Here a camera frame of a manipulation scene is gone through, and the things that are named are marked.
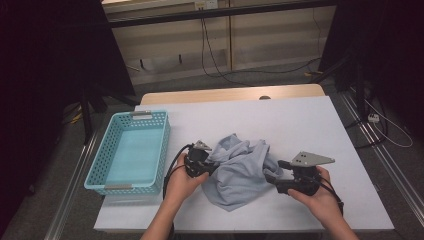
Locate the person's left hand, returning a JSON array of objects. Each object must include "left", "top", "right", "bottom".
[{"left": 164, "top": 153, "right": 209, "bottom": 209}]

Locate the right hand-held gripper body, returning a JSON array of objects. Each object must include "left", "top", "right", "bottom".
[{"left": 276, "top": 151, "right": 336, "bottom": 197}]

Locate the right hand-held gripper black cable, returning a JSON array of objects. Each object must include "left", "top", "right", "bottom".
[{"left": 308, "top": 175, "right": 345, "bottom": 216}]

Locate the light blue tank top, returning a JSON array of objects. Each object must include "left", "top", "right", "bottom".
[{"left": 200, "top": 133, "right": 284, "bottom": 213}]

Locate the turquoise plastic basket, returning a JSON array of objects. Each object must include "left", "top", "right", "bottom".
[{"left": 83, "top": 110, "right": 172, "bottom": 197}]

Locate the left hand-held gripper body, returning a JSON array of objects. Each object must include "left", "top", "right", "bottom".
[{"left": 183, "top": 139, "right": 214, "bottom": 178}]

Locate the black wall cable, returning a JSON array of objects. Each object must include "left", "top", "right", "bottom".
[
  {"left": 201, "top": 16, "right": 322, "bottom": 78},
  {"left": 199, "top": 16, "right": 258, "bottom": 88}
]

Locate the black floor cable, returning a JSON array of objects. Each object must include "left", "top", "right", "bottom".
[{"left": 344, "top": 99, "right": 390, "bottom": 150}]

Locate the white wall socket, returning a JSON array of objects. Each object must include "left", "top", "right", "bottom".
[{"left": 194, "top": 0, "right": 220, "bottom": 10}]

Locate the aluminium floor rail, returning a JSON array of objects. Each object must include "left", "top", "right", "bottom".
[
  {"left": 44, "top": 133, "right": 100, "bottom": 240},
  {"left": 338, "top": 88, "right": 424, "bottom": 228}
]

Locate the white table cover sheet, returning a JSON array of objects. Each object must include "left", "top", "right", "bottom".
[{"left": 93, "top": 95, "right": 395, "bottom": 233}]

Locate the light wooden table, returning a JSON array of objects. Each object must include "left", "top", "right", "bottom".
[{"left": 139, "top": 83, "right": 326, "bottom": 106}]

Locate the black curtain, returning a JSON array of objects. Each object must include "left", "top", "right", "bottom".
[
  {"left": 0, "top": 0, "right": 136, "bottom": 232},
  {"left": 318, "top": 0, "right": 424, "bottom": 141}
]

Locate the white floor cable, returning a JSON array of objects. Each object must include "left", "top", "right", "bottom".
[{"left": 363, "top": 98, "right": 414, "bottom": 149}]

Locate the person's right hand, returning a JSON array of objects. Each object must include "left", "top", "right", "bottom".
[{"left": 288, "top": 166, "right": 344, "bottom": 226}]

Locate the black horizontal beam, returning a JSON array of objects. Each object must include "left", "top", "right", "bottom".
[{"left": 108, "top": 0, "right": 338, "bottom": 29}]

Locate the yellow floor cable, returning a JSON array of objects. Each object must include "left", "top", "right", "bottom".
[{"left": 69, "top": 104, "right": 84, "bottom": 126}]

